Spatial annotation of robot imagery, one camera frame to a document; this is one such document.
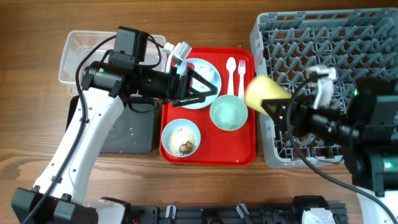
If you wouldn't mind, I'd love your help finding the red serving tray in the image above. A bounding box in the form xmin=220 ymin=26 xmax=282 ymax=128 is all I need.
xmin=159 ymin=47 xmax=256 ymax=166

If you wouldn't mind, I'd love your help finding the small light blue bowl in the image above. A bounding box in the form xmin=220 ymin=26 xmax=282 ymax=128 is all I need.
xmin=161 ymin=119 xmax=201 ymax=158

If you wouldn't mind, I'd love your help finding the grey dishwasher rack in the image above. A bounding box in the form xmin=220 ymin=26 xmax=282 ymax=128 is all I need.
xmin=249 ymin=7 xmax=398 ymax=169

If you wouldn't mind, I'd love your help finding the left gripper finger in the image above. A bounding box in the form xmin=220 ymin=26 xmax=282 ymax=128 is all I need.
xmin=185 ymin=69 xmax=218 ymax=95
xmin=172 ymin=94 xmax=218 ymax=108

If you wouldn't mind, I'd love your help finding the mint green bowl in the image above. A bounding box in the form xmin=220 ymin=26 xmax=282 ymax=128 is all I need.
xmin=210 ymin=95 xmax=248 ymax=131

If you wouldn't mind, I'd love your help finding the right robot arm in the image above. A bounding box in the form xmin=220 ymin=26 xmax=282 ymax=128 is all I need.
xmin=261 ymin=78 xmax=397 ymax=223

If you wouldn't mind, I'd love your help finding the clear plastic bin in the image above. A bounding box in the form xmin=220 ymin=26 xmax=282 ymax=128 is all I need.
xmin=58 ymin=30 xmax=167 ymax=96

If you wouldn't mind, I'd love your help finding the yellow plastic cup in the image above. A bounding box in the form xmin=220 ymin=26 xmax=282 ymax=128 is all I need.
xmin=244 ymin=75 xmax=291 ymax=116

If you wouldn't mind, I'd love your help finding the large light blue plate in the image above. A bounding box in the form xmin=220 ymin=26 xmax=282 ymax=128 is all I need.
xmin=174 ymin=58 xmax=222 ymax=110

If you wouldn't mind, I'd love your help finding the red ketchup packet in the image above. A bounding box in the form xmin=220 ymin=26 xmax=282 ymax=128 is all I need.
xmin=186 ymin=62 xmax=195 ymax=87

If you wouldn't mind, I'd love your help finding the white plastic spoon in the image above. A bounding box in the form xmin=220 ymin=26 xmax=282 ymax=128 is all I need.
xmin=226 ymin=57 xmax=236 ymax=95

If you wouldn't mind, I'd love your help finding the white napkin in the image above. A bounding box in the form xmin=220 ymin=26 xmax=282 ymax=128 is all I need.
xmin=196 ymin=64 xmax=215 ymax=82

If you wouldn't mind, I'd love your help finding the white plastic fork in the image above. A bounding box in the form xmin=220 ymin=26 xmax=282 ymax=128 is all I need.
xmin=238 ymin=60 xmax=246 ymax=101

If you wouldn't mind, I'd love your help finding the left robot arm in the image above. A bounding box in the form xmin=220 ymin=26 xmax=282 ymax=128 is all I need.
xmin=11 ymin=26 xmax=218 ymax=223

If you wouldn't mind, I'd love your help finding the white rice pile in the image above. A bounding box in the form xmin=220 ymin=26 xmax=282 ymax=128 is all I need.
xmin=167 ymin=126 xmax=197 ymax=156

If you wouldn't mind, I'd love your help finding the brown food scrap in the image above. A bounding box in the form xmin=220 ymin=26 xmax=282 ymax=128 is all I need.
xmin=179 ymin=141 xmax=195 ymax=154

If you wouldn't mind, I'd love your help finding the black waste tray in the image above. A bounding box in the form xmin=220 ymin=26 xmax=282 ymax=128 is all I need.
xmin=77 ymin=93 xmax=154 ymax=156

